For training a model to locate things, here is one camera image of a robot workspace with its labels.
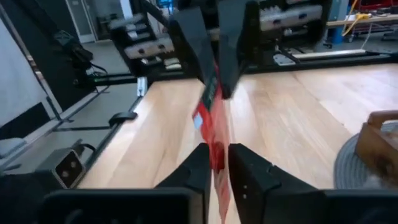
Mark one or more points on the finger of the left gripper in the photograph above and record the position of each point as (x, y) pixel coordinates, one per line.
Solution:
(230, 49)
(194, 43)

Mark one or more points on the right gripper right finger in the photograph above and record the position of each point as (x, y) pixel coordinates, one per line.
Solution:
(258, 193)

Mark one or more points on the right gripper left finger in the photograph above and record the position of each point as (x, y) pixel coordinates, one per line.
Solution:
(186, 193)

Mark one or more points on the red strawberry tea bag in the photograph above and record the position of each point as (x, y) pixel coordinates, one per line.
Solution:
(214, 130)

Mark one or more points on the silver aluminium extrusion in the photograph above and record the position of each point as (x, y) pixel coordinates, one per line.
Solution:
(142, 87)

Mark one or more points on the black table clamp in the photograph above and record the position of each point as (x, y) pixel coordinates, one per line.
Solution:
(122, 117)

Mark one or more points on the grey round woven placemat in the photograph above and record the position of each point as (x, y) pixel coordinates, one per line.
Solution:
(348, 168)

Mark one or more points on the blue plastic drum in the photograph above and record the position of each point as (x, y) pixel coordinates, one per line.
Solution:
(337, 21)

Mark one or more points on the wooden compartment tray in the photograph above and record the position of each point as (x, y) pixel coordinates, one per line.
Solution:
(376, 146)

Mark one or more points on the wooden workbench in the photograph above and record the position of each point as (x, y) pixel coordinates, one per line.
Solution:
(360, 21)

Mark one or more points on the black aluminium table frame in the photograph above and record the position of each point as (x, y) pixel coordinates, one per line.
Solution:
(326, 60)

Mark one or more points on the grey table-level camera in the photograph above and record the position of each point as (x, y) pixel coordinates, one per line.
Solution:
(66, 168)

